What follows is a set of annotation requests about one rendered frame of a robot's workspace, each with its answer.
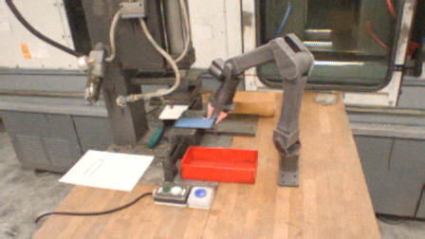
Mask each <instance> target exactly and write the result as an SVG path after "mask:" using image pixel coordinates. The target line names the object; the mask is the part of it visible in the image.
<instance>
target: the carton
mask: <svg viewBox="0 0 425 239"><path fill-rule="evenodd" d="M257 101H258V102H257ZM233 102H236V105H235V106H234V108H233V111H232V113H231V111H229V112H228V113H230V114H259V117H274V111H275V92H236V95H235V96H234V98H233Z"/></svg>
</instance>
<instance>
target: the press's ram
mask: <svg viewBox="0 0 425 239"><path fill-rule="evenodd" d="M178 71H179V73H180V80H179V85H178V87H177V89H175V91H173V92H171V93H169V94H167V95H163V96H162V98H163V101H164V105H168V106H169V109H173V108H174V105H191V104H192V103H193V100H194V99H195V97H196V95H198V92H199V91H200V89H201V87H202V81H201V71H188V70H187V68H178ZM130 81H131V84H132V85H149V84H152V85H171V87H169V89H171V88H172V87H173V86H174V85H175V83H176V73H175V72H174V71H164V72H137V74H136V75H134V76H133V77H132V78H130Z"/></svg>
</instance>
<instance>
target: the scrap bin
mask: <svg viewBox="0 0 425 239"><path fill-rule="evenodd" d="M179 166H180V171H181V176H182V179H185V180H203V181H211V182H230V183H238V184H248V185H253V184H254V183H255V179H256V171H257V167H258V150H250V149H225V148H212V147H198V146H189V148H188V151H187V152H186V154H185V157H183V159H182V161H181V163H180V164H179Z"/></svg>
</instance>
